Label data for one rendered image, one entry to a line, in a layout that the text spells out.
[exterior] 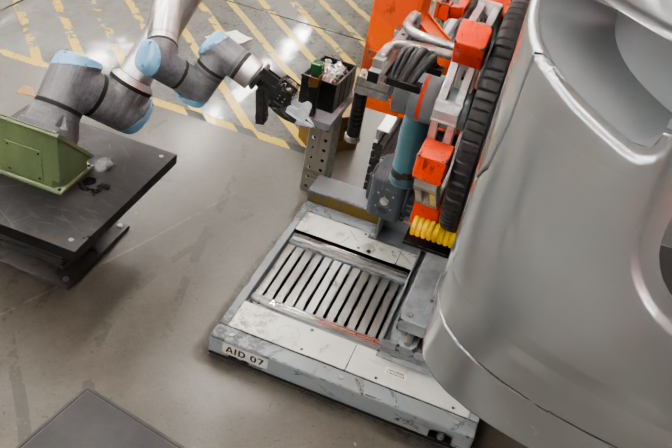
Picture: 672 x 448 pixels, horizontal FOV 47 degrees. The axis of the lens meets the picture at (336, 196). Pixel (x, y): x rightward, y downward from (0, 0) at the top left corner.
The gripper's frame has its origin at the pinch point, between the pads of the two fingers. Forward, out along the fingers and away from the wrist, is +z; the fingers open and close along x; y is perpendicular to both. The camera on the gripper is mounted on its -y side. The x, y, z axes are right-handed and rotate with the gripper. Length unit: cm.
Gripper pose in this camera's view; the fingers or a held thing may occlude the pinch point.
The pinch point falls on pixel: (308, 125)
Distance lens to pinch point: 223.6
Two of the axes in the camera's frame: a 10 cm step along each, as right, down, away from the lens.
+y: 5.5, -5.9, -5.9
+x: 2.8, -5.4, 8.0
